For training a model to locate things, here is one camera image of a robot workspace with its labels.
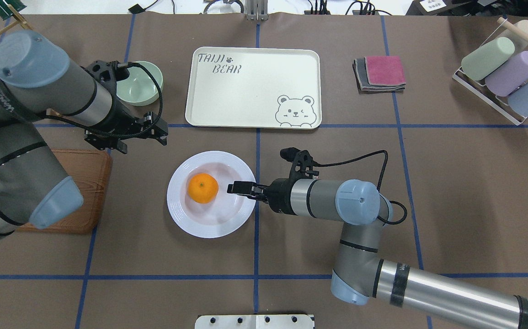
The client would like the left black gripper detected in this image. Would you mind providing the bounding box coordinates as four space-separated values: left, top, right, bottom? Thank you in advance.
84 103 168 154

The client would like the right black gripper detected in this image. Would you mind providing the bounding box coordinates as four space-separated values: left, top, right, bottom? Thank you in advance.
227 179 294 215

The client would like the white round plate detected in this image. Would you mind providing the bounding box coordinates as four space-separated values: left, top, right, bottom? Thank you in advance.
167 151 255 238

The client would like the orange fruit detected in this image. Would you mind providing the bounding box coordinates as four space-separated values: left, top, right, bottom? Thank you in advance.
187 173 219 204

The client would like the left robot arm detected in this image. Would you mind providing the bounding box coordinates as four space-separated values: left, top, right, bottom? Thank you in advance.
0 30 168 240

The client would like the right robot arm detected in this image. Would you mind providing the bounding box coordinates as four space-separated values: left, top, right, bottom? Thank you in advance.
227 179 528 329

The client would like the cream bear tray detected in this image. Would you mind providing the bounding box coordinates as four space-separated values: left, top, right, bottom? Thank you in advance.
185 47 322 130

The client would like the green bowl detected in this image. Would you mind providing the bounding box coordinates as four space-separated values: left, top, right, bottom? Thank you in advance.
116 61 163 106

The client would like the wooden cutting board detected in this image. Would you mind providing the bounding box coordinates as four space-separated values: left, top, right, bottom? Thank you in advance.
42 149 112 234

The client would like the grey cloth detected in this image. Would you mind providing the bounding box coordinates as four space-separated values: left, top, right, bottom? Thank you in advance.
353 57 406 92

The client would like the pink cloth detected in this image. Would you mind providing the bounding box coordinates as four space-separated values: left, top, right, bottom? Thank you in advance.
364 56 406 87

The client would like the dark green mug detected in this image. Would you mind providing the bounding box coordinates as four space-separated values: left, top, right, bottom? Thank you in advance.
0 0 27 21

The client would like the green cup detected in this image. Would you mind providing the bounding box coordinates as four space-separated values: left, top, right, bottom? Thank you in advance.
461 37 515 81

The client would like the white cup rack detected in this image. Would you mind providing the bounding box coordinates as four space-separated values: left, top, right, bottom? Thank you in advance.
453 17 528 125

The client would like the purple cup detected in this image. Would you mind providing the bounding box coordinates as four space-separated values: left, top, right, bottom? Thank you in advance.
485 51 528 96

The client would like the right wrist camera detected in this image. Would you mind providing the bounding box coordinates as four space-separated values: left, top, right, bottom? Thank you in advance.
280 147 320 181

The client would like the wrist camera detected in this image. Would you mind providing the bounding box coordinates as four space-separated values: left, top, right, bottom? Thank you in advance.
83 60 130 85
280 147 320 181

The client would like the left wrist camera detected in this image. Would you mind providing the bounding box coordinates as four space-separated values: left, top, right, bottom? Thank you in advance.
83 60 130 85

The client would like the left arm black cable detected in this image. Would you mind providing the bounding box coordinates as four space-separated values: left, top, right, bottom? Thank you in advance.
31 62 164 138

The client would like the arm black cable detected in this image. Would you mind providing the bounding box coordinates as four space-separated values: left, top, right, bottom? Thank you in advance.
31 62 164 138
312 150 408 225

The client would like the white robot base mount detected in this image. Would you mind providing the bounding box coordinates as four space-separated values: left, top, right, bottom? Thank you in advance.
194 314 316 329

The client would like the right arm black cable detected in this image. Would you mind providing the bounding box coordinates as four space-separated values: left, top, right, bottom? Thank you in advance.
312 150 408 225

